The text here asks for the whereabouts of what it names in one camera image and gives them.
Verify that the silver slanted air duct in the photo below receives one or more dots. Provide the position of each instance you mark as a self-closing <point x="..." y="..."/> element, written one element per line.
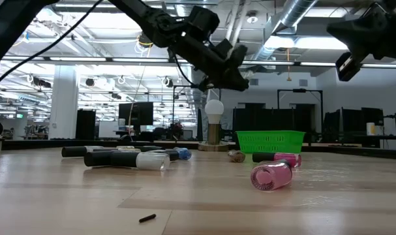
<point x="295" y="13"/>

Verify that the black office monitor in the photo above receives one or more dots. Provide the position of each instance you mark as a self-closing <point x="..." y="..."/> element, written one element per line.
<point x="135" y="113"/>

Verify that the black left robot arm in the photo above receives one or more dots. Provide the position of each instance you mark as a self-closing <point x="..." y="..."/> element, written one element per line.
<point x="8" y="32"/>

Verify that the black gantry frame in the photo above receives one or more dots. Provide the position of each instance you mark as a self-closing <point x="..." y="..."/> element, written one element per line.
<point x="173" y="107"/>
<point x="298" y="90"/>

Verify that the clear nail polish bottle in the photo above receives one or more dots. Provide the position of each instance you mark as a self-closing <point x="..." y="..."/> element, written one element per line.
<point x="73" y="151"/>

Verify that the black monitor row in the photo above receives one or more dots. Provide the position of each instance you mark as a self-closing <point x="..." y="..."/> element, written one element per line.
<point x="354" y="120"/>

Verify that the white bulb brass lamp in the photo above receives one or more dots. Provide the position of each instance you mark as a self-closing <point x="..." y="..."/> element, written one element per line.
<point x="214" y="111"/>

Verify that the pale blue nail polish bottle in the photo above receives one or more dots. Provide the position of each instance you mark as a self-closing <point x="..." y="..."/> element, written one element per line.
<point x="152" y="161"/>

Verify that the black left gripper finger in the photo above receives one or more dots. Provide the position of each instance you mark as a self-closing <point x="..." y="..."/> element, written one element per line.
<point x="238" y="56"/>
<point x="228" y="80"/>

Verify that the bronze nail polish bottle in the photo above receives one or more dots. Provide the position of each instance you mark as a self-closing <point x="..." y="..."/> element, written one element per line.
<point x="237" y="156"/>

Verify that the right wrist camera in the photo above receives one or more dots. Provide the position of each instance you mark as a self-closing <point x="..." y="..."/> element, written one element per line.
<point x="347" y="67"/>

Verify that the black overhead camera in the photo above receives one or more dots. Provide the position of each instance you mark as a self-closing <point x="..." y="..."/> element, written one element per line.
<point x="145" y="40"/>

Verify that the dark pink nail polish bottle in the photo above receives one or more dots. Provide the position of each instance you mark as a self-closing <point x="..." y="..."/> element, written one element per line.
<point x="282" y="157"/>

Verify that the black cabinet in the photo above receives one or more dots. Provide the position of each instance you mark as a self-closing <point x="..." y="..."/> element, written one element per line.
<point x="85" y="125"/>

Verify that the black aluminium table frame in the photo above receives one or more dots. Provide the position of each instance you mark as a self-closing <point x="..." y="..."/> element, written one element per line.
<point x="38" y="144"/>

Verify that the overhead light bar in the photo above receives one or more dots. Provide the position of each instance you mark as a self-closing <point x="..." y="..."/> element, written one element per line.
<point x="135" y="60"/>

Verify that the green plastic basket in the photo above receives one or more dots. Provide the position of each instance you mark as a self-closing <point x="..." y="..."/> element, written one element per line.
<point x="269" y="142"/>

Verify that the black partition screen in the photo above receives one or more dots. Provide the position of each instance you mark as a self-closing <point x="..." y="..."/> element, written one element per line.
<point x="266" y="119"/>

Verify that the small black stick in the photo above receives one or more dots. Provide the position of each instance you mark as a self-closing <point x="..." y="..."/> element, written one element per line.
<point x="147" y="218"/>

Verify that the white building column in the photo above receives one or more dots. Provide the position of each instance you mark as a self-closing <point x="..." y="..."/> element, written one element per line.
<point x="64" y="104"/>

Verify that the white paper roll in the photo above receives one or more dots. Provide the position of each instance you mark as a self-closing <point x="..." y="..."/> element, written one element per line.
<point x="370" y="129"/>

